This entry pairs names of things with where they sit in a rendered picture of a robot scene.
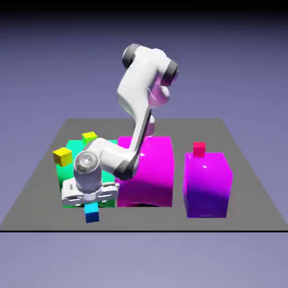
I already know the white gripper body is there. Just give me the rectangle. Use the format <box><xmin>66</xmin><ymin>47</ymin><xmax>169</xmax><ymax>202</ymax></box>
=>
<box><xmin>61</xmin><ymin>178</ymin><xmax>120</xmax><ymax>206</ymax></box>

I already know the large green box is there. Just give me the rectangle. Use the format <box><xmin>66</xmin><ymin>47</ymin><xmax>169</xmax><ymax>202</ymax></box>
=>
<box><xmin>55</xmin><ymin>139</ymin><xmax>118</xmax><ymax>208</ymax></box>

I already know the small red cube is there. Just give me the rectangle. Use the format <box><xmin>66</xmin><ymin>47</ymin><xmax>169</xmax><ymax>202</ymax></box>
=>
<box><xmin>192</xmin><ymin>141</ymin><xmax>207</xmax><ymax>158</ymax></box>

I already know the small lime cube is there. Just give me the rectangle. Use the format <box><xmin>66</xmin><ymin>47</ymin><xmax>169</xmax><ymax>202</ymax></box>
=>
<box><xmin>82</xmin><ymin>131</ymin><xmax>99</xmax><ymax>146</ymax></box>

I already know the small yellow cube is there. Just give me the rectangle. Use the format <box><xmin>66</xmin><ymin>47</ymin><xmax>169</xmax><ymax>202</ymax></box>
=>
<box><xmin>52</xmin><ymin>147</ymin><xmax>73</xmax><ymax>168</ymax></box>

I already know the large magenta box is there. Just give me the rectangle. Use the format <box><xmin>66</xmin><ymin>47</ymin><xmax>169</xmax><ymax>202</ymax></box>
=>
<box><xmin>116</xmin><ymin>136</ymin><xmax>176</xmax><ymax>208</ymax></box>

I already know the large purple box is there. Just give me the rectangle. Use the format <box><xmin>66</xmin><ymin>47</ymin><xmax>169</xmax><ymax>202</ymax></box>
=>
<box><xmin>183</xmin><ymin>152</ymin><xmax>234</xmax><ymax>219</ymax></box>

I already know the small blue cube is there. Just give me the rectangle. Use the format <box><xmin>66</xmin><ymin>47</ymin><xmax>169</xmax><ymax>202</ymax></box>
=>
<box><xmin>84</xmin><ymin>201</ymin><xmax>100</xmax><ymax>224</ymax></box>

